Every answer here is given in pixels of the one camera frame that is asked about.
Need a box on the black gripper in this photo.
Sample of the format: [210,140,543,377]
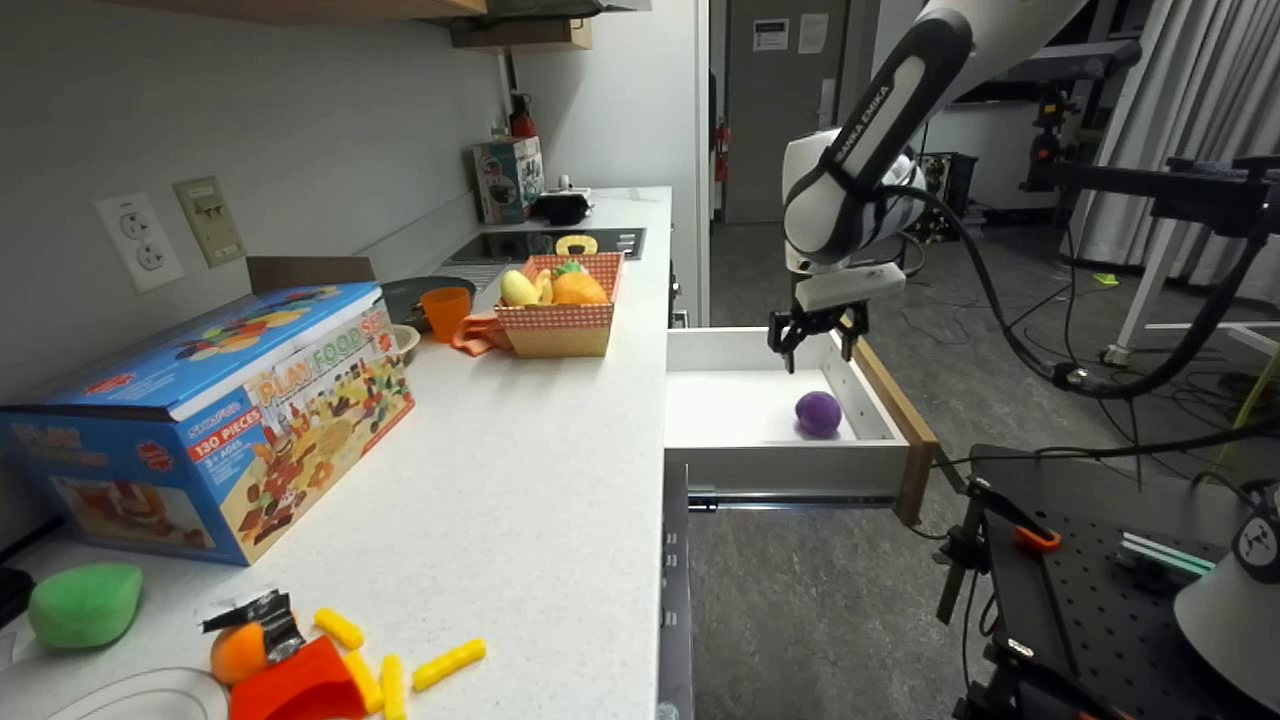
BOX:
[764,298,877,377]

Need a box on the purple toy fruit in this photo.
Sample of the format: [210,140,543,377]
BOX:
[792,388,849,445]

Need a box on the white drawer wooden front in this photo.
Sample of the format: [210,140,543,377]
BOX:
[659,322,945,528]

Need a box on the red checkered tan basket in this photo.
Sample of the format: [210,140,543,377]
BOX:
[491,249,628,358]

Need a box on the red fire extinguisher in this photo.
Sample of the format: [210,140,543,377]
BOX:
[708,118,736,190]

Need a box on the grey door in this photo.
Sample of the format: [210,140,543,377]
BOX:
[720,0,852,229]

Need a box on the orange toy fruit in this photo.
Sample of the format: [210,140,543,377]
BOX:
[549,259,611,311]

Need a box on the black cooktop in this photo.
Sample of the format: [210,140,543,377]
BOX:
[442,219,652,268]

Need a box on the small black appliance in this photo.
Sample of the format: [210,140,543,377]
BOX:
[528,187,596,229]

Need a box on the orange clamp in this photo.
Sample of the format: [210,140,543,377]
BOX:
[1008,520,1069,558]

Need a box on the yellow toy banana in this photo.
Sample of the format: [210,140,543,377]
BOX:
[495,265,543,311]

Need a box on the white stand pole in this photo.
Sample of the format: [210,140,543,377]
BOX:
[1100,216,1191,366]

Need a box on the orange cloth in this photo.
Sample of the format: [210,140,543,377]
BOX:
[448,311,514,358]

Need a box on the patterned grey box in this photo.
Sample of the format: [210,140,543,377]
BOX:
[469,134,549,229]

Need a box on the red top bottle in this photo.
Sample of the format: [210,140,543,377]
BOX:
[503,89,543,153]

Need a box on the orange cup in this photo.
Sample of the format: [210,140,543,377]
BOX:
[416,283,479,348]

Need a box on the teal tube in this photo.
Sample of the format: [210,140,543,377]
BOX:
[1118,528,1220,581]

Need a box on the grey curtain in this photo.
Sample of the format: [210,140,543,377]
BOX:
[1064,0,1280,271]

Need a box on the yellow toy fry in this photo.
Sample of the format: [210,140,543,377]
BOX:
[338,648,390,715]
[376,651,411,720]
[310,605,369,651]
[408,634,491,694]

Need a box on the white cone lamp shade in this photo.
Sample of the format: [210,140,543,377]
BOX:
[1174,483,1280,713]

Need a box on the grey cutting board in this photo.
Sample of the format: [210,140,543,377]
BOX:
[244,250,381,298]

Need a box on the wooden upper cabinet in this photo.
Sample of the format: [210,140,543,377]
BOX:
[125,0,491,25]

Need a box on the black toy packet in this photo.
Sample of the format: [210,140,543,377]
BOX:
[201,582,310,664]

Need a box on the blue toy food box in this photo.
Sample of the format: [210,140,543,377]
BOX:
[0,277,420,571]

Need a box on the red toy fries container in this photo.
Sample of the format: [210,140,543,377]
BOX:
[226,633,374,720]

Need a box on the orange toy ball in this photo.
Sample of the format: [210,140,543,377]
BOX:
[210,620,273,692]

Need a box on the white toy plate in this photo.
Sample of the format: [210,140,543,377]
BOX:
[43,664,231,720]

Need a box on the green toy fruit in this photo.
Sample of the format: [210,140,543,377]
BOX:
[26,558,148,654]

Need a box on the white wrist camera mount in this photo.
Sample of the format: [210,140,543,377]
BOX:
[792,257,911,320]

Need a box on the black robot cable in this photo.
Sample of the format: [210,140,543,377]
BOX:
[863,179,1275,402]

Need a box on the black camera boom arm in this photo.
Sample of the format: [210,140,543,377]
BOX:
[1043,153,1280,249]

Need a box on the beige wall switch plate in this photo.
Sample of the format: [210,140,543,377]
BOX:
[173,173,247,271]

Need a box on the white wall outlet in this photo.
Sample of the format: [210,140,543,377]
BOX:
[94,187,189,295]

